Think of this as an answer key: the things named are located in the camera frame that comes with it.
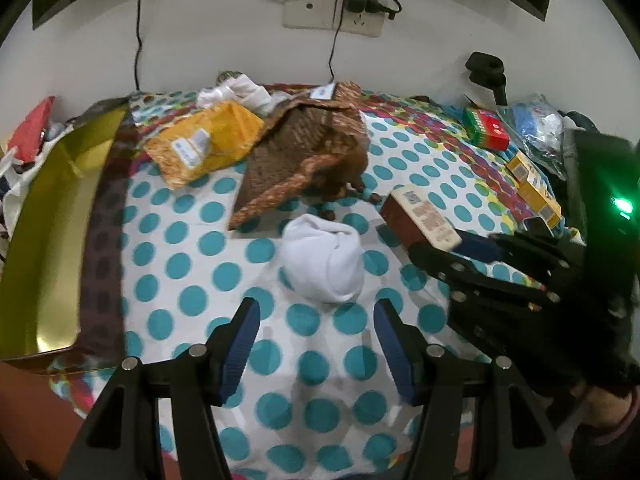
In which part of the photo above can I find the polka dot cloth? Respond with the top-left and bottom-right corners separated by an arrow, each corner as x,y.
47,82 -> 596,480

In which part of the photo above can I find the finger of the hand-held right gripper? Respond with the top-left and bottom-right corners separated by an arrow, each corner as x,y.
410,241 -> 593,397
457,230 -> 587,287

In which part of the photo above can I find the white sock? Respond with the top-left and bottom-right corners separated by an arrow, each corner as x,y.
277,213 -> 366,305

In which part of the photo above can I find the green and red box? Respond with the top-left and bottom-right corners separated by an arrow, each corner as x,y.
461,106 -> 511,152

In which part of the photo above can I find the plastic bag with blue contents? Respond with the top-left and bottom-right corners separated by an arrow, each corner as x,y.
500,92 -> 581,181

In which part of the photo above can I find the black clamp mount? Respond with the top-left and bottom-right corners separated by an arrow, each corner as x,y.
465,51 -> 508,108

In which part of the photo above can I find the white cloth bag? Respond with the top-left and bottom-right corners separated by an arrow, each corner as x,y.
0,125 -> 66,256

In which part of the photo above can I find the person's right forearm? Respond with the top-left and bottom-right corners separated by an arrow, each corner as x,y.
570,402 -> 640,480

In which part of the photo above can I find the white wall socket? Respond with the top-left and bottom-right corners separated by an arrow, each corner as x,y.
336,0 -> 388,38

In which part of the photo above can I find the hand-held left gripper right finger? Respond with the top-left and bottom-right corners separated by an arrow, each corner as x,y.
372,297 -> 576,480

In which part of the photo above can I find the yellow snack packet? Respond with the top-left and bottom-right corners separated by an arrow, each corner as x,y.
144,100 -> 266,191

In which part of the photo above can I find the brown box with label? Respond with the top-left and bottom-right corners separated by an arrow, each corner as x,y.
380,185 -> 463,256

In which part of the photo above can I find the thin black cable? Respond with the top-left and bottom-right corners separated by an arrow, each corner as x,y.
132,0 -> 353,93

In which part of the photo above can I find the brown patterned pouch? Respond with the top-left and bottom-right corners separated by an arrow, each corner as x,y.
227,80 -> 382,231

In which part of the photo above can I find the white plastic bag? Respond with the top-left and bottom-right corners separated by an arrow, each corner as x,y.
227,74 -> 275,113

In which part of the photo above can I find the person's right hand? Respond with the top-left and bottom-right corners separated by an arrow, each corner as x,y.
572,384 -> 636,431

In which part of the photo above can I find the black flat device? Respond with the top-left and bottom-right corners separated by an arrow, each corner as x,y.
67,97 -> 131,126

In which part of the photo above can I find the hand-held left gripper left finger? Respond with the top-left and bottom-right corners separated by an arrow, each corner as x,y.
60,297 -> 262,480

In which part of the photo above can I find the black charger cable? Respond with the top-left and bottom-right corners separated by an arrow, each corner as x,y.
327,7 -> 351,86

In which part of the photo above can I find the red packet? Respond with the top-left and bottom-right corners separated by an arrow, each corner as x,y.
7,96 -> 56,158

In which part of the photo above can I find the black angled plug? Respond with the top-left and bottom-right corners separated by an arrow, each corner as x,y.
365,0 -> 403,20

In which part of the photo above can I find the clear plastic bag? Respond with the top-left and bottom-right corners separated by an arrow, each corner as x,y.
196,85 -> 236,110

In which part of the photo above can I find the gold tin box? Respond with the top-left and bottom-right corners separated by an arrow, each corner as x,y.
0,105 -> 133,363

